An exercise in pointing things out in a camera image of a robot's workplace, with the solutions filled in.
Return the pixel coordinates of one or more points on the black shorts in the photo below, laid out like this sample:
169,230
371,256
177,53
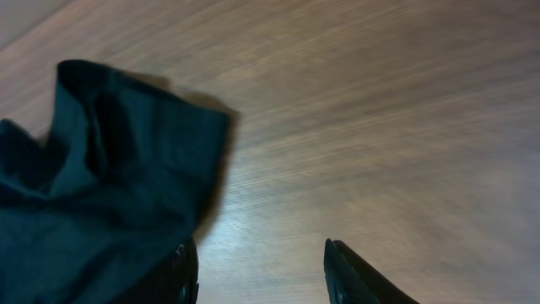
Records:
123,179

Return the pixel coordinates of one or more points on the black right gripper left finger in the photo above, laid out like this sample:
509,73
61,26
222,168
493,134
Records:
172,281

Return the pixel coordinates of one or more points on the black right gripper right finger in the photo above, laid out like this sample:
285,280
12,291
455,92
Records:
351,280

